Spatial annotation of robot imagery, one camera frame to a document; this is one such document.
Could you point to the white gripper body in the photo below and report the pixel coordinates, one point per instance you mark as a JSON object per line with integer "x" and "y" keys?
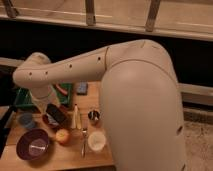
{"x": 43, "y": 96}

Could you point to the black eraser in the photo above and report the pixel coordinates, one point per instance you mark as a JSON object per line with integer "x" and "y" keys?
{"x": 56, "y": 114}

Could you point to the purple bowl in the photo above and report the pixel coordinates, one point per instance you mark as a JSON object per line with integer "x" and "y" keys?
{"x": 33, "y": 144}

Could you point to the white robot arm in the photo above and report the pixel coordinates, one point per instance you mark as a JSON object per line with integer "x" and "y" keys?
{"x": 140, "y": 100}

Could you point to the red bowl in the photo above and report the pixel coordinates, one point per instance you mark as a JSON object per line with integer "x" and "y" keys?
{"x": 51, "y": 123}

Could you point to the green plastic tray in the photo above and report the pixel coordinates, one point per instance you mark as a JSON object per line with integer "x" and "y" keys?
{"x": 23, "y": 99}

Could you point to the red sausage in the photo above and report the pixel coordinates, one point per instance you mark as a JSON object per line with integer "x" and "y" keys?
{"x": 61, "y": 90}

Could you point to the small blue cup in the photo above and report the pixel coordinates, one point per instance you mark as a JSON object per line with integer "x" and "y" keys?
{"x": 27, "y": 121}

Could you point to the banana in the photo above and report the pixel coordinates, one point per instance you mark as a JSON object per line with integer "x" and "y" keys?
{"x": 76, "y": 118}

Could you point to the yellow apple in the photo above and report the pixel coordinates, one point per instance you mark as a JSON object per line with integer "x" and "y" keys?
{"x": 62, "y": 136}

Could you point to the blue sponge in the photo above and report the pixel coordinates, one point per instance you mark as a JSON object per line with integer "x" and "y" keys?
{"x": 82, "y": 88}

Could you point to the small metal cup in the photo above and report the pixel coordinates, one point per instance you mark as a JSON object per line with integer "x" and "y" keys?
{"x": 94, "y": 117}

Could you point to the white cup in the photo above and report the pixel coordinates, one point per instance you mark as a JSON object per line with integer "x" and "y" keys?
{"x": 97, "y": 141}

